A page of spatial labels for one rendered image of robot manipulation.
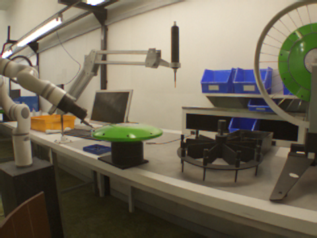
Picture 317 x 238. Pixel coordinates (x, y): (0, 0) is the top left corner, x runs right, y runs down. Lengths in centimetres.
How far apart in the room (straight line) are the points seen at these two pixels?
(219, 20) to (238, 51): 28
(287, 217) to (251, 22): 132
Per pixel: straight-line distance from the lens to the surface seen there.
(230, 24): 173
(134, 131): 87
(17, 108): 123
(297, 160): 87
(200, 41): 181
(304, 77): 95
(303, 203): 75
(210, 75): 166
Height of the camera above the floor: 123
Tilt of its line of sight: 7 degrees down
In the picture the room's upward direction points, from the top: straight up
